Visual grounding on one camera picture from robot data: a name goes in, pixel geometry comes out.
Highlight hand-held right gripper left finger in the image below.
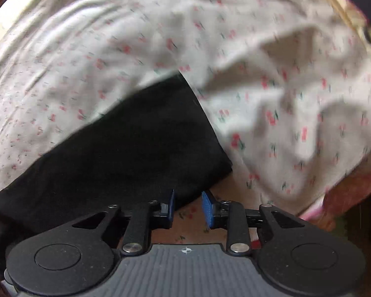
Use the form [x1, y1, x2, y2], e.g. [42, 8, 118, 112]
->
[71, 189, 176, 257]

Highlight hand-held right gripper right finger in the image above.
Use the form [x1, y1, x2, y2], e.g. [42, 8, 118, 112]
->
[202, 191, 306, 257]

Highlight black pants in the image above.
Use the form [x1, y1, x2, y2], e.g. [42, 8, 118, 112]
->
[0, 73, 234, 273]

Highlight cherry print bed sheet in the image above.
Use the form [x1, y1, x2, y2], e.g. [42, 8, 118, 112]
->
[0, 0, 371, 242]

